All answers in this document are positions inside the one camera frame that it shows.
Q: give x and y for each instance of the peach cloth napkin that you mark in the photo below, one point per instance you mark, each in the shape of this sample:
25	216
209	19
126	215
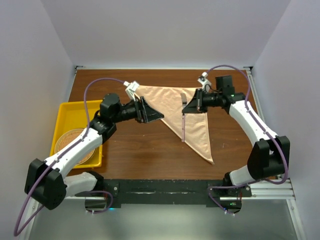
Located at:
168	101

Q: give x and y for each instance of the yellow plastic tray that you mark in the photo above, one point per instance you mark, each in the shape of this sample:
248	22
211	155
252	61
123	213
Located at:
72	115

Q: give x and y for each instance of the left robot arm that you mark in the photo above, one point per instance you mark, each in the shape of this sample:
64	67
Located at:
48	181

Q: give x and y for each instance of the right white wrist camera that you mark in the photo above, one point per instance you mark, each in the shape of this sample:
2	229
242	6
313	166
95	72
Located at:
202	79

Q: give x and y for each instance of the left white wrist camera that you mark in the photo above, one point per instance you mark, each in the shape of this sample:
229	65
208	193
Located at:
130	89

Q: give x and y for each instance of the silver fork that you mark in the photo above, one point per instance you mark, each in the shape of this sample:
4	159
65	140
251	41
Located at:
184	103

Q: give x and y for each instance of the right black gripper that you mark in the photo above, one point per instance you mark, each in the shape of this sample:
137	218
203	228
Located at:
196	105

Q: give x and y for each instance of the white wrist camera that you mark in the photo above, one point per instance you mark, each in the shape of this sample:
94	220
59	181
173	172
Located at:
202	79
130	89

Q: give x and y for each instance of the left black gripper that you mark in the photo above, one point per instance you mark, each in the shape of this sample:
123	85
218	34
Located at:
144	113

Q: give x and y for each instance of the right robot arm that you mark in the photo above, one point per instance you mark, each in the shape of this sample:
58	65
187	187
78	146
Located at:
270	152

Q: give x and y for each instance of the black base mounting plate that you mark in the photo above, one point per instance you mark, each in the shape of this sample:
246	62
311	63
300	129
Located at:
174	192

